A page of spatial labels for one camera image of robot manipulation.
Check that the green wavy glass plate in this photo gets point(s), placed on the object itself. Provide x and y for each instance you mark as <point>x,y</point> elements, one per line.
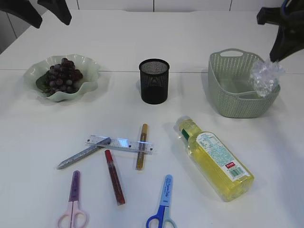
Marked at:
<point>88,67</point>

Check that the clear plastic ruler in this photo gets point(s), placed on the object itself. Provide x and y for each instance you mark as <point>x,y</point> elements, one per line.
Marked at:
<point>121,144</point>

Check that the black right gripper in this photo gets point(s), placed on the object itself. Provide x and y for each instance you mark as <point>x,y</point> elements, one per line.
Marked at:
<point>290,35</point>

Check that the yellow tea plastic bottle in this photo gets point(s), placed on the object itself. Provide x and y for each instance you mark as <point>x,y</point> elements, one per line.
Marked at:
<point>223,170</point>

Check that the silver glitter pen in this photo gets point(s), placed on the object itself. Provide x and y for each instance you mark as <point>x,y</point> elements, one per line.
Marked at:
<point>81,155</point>

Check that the clear plastic sheet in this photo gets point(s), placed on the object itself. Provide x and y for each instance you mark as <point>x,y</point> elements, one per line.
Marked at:
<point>264,76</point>

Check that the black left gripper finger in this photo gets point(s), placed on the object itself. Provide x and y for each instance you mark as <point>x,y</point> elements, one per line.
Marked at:
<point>59,8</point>
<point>22,9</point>

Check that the gold glitter pen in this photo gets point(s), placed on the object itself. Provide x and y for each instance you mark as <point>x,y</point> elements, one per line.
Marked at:
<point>140,154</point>

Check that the red glitter pen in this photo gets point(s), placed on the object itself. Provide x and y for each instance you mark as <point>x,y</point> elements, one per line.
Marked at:
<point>114,179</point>

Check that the black mesh pen holder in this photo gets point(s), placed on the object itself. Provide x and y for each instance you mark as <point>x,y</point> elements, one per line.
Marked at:
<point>154,80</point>

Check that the dark purple grape bunch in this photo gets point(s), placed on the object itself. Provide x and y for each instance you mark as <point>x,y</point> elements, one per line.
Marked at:
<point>63,77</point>

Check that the green plastic woven basket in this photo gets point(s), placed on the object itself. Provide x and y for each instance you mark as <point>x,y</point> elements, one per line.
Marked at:
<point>231,88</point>

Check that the pink purple capped scissors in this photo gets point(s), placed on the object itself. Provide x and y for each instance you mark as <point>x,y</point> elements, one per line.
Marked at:
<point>73,210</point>

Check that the blue capped scissors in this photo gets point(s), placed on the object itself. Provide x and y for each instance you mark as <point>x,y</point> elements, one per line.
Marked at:
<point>163,213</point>

